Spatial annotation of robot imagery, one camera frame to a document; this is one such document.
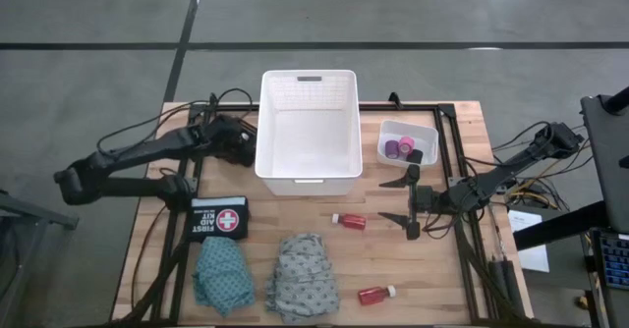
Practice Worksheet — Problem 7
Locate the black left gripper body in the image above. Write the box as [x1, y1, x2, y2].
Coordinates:
[205, 114, 258, 169]

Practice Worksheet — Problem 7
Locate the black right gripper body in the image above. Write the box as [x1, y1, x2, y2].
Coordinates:
[405, 163, 444, 243]

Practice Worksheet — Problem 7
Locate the grey patterned cloth bundle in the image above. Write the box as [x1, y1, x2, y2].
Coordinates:
[264, 233, 342, 325]

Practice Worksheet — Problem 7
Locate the small clear plastic bin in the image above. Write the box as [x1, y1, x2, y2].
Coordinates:
[375, 119, 440, 171]

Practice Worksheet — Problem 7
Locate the white perforated plastic basket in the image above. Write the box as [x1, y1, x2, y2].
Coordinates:
[254, 69, 364, 197]

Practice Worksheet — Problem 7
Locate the black first aid kit pouch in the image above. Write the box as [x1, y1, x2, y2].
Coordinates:
[188, 195, 251, 244]

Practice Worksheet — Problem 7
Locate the white paper sheet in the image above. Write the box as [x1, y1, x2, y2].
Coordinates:
[507, 208, 551, 274]

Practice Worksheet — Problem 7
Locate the black stand leg bar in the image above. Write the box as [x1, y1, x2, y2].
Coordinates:
[512, 200, 610, 252]

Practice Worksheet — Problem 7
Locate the teal patterned cloth bundle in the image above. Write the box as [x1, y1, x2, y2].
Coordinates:
[191, 236, 257, 318]

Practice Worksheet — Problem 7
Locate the backlit keyboard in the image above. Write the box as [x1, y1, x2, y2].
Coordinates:
[592, 229, 629, 292]

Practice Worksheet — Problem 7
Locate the grey metal cart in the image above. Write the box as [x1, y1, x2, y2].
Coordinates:
[0, 189, 81, 328]

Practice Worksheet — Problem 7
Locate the black aluminium table frame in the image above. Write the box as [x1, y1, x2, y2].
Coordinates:
[146, 91, 530, 326]

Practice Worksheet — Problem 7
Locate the bundle of coloured cables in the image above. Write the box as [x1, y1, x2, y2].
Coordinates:
[490, 121, 594, 212]

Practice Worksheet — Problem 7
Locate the black foam tool handle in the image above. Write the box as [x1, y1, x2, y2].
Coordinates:
[486, 257, 508, 314]
[501, 257, 526, 319]

